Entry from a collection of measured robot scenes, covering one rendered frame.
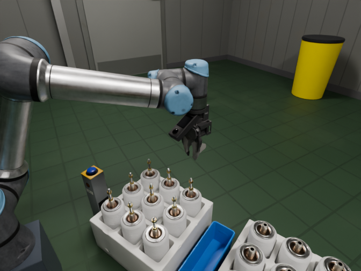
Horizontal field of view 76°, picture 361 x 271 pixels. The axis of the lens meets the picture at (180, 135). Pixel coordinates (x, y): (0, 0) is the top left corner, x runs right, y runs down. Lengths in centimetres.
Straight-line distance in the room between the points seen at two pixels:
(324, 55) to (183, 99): 232
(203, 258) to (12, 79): 96
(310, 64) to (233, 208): 190
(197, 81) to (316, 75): 221
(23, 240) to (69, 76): 55
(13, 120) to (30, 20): 259
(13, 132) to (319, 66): 262
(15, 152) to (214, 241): 88
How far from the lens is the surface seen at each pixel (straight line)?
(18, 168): 89
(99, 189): 115
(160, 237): 90
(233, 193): 142
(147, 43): 357
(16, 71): 58
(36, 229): 100
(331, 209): 154
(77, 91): 57
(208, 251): 117
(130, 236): 99
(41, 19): 331
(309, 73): 284
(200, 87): 74
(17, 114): 77
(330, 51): 281
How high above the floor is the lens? 99
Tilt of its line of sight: 31 degrees down
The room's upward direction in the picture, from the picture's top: straight up
